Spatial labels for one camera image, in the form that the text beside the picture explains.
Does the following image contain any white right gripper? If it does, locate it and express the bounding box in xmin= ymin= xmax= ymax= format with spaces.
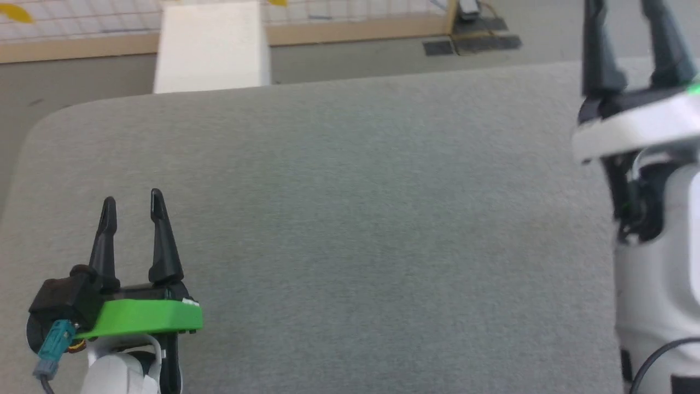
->
xmin=571 ymin=0 xmax=700 ymax=160

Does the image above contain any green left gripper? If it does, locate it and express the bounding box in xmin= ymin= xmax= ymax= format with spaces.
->
xmin=74 ymin=189 xmax=204 ymax=340

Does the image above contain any white box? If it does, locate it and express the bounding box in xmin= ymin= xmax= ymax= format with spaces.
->
xmin=153 ymin=1 xmax=272 ymax=95

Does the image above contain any lemon print partition screen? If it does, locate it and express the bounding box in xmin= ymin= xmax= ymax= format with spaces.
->
xmin=0 ymin=0 xmax=460 ymax=64

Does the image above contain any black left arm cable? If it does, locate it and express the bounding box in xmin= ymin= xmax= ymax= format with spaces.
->
xmin=32 ymin=320 xmax=78 ymax=394

